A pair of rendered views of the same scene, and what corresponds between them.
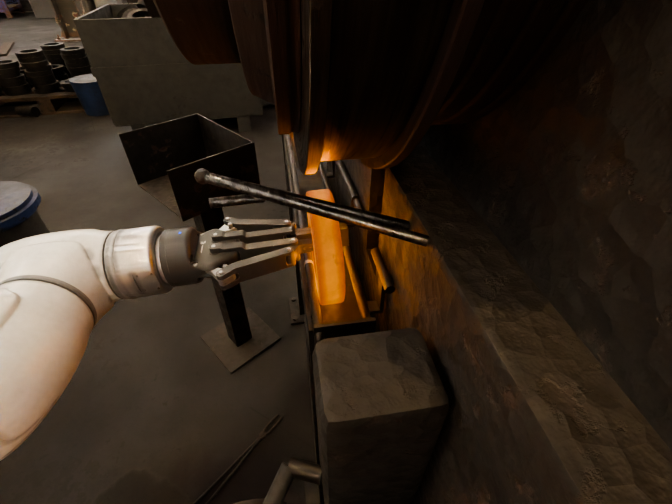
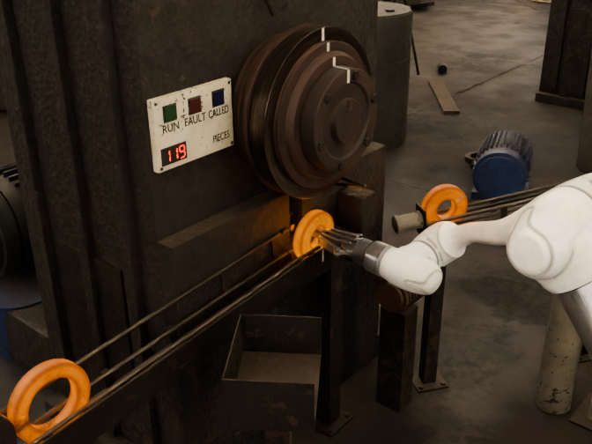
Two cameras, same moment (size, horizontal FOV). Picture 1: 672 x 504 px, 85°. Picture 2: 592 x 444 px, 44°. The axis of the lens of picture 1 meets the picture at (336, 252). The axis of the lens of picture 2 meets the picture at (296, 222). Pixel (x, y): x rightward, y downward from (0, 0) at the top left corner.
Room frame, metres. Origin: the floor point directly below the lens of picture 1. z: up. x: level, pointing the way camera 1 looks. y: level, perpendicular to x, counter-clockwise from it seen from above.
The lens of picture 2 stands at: (1.71, 1.47, 1.74)
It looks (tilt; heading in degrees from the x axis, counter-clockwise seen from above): 26 degrees down; 229
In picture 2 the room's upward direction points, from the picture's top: 1 degrees counter-clockwise
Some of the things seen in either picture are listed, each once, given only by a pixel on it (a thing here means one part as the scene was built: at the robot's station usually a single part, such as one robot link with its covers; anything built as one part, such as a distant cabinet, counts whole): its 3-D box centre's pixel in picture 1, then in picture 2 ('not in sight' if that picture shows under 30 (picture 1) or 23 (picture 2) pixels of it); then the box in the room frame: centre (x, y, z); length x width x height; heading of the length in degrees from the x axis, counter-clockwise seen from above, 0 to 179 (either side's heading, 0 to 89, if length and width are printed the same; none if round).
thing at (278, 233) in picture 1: (256, 240); (336, 242); (0.40, 0.11, 0.75); 0.11 x 0.01 x 0.04; 100
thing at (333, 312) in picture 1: (332, 297); not in sight; (0.38, 0.01, 0.66); 0.19 x 0.07 x 0.01; 9
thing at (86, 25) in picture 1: (185, 64); not in sight; (3.01, 1.12, 0.39); 1.03 x 0.83 x 0.79; 103
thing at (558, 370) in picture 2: not in sight; (563, 343); (-0.32, 0.48, 0.26); 0.12 x 0.12 x 0.52
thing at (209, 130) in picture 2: not in sight; (193, 123); (0.75, -0.04, 1.15); 0.26 x 0.02 x 0.18; 9
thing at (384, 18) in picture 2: not in sight; (365, 75); (-1.83, -1.92, 0.45); 0.59 x 0.59 x 0.89
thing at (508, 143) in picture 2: not in sight; (504, 163); (-1.76, -0.75, 0.17); 0.57 x 0.31 x 0.34; 29
